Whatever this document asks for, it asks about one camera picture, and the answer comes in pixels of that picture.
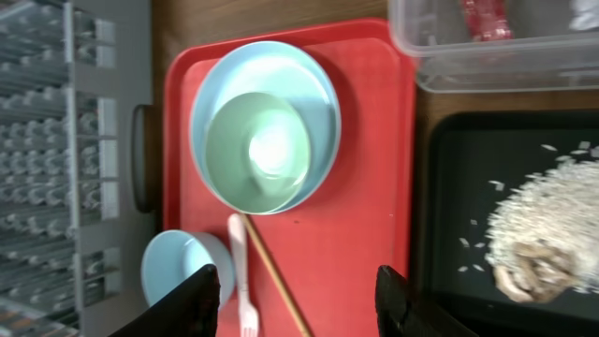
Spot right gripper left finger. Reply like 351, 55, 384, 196
110, 264, 221, 337

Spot white tissue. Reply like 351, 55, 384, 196
569, 0, 599, 31

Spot white plastic fork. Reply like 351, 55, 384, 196
227, 213, 259, 337

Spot light blue dinner plate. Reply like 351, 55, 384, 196
189, 41, 342, 214

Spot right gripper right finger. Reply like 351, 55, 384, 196
375, 265, 477, 337

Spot clear plastic waste bin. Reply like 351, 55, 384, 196
387, 0, 598, 94

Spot wooden chopstick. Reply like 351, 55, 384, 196
240, 213, 314, 337

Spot green bowl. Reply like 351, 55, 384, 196
202, 93, 312, 214

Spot black plastic tray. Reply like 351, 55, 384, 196
418, 110, 598, 336

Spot rice food scraps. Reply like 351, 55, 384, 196
460, 141, 598, 303

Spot light blue small bowl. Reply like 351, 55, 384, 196
140, 229, 236, 309

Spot red snack wrapper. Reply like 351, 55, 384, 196
460, 0, 513, 42

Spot grey plastic dishwasher rack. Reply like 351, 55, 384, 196
1, 0, 155, 336

